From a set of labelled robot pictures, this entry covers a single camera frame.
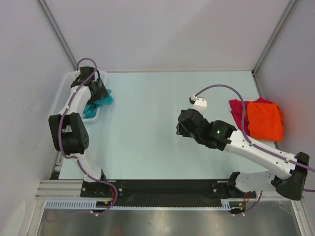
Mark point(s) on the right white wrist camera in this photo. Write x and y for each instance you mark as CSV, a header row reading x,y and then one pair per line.
x,y
198,104

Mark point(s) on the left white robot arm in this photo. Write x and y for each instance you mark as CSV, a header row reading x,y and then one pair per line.
x,y
68,131

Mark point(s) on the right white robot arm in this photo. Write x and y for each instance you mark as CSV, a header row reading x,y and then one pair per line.
x,y
285,173

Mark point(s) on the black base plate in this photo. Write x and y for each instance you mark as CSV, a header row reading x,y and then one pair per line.
x,y
166,193

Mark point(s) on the white plastic basket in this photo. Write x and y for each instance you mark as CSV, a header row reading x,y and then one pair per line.
x,y
63,94

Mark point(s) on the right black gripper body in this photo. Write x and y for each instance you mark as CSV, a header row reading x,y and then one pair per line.
x,y
181,131

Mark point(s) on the orange folded t shirt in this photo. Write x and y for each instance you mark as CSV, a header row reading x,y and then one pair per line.
x,y
265,121

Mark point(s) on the aluminium frame rail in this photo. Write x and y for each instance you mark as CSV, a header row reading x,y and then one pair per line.
x,y
59,189

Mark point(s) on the teal t shirt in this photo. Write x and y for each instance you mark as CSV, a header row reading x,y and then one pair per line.
x,y
91,110

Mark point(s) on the white slotted cable duct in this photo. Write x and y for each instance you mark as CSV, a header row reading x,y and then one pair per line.
x,y
94,205

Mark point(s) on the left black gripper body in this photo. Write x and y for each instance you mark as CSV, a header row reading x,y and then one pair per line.
x,y
101,91

